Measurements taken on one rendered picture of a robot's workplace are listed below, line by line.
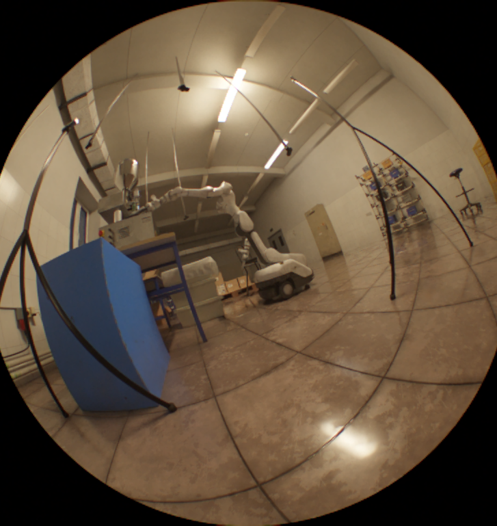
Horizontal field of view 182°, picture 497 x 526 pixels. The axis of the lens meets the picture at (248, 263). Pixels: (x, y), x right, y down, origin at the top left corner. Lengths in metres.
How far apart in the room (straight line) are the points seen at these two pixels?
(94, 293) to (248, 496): 0.62
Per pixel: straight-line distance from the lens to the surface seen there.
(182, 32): 4.18
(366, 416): 0.38
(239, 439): 0.41
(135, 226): 1.27
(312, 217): 6.12
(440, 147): 5.49
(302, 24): 4.92
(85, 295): 0.61
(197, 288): 1.81
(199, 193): 1.40
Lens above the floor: 0.33
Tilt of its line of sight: 5 degrees up
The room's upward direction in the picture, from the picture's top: 19 degrees counter-clockwise
